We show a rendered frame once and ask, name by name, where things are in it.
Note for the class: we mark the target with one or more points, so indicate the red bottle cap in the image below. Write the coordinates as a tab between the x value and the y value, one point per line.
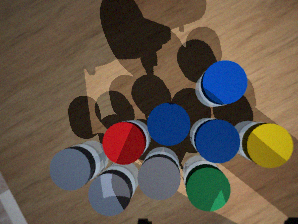
124	142

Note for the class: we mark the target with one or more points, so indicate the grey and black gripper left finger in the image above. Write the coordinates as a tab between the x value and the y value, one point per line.
144	221

